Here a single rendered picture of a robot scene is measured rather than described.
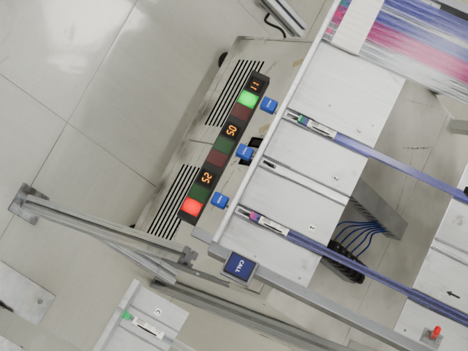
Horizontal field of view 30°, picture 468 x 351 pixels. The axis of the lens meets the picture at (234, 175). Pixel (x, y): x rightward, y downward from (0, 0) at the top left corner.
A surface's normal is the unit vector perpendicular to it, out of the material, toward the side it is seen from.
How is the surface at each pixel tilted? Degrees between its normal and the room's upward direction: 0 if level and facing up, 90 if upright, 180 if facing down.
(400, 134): 0
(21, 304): 0
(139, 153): 0
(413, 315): 48
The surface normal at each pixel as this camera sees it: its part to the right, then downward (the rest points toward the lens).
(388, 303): 0.67, 0.15
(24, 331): -0.57, -0.53
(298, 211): 0.00, -0.25
